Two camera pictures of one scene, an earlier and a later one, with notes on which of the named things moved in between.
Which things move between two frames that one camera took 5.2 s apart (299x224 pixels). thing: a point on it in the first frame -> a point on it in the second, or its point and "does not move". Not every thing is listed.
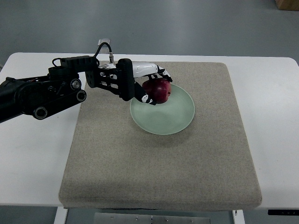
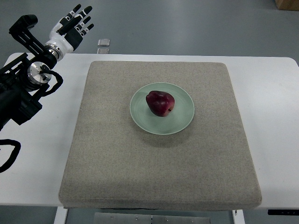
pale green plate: (169, 117) does not move
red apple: (160, 89) -> (160, 103)
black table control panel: (283, 212) does not move
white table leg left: (61, 215) does not move
